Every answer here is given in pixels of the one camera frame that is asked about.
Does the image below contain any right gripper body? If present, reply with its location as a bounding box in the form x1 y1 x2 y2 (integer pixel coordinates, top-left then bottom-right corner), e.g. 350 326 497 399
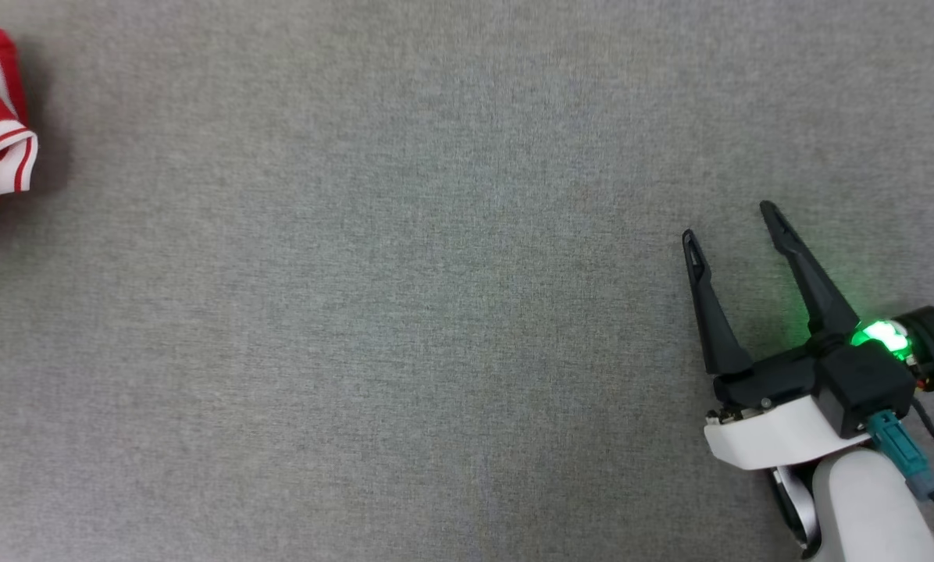
704 306 934 471

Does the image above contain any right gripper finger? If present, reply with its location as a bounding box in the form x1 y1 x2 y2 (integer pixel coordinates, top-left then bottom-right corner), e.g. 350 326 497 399
682 229 754 378
759 201 861 345

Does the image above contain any grey fabric sofa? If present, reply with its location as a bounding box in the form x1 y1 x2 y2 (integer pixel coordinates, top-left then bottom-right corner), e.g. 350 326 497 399
0 0 934 562

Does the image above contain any teal connector right camera cable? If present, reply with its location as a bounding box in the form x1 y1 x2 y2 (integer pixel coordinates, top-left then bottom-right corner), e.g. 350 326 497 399
865 410 934 528

